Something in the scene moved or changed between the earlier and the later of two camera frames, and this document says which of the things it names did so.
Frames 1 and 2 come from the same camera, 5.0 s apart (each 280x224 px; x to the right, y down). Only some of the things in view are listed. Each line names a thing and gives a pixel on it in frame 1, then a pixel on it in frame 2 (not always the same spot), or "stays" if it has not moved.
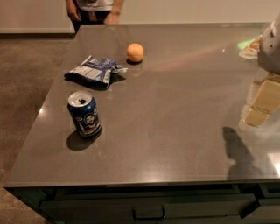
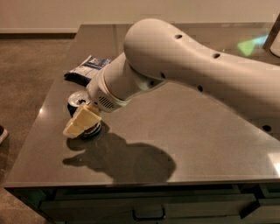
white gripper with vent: (270, 50) → (101, 96)
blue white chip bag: (95, 70) stays
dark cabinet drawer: (195, 204) stays
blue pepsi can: (83, 108) stays
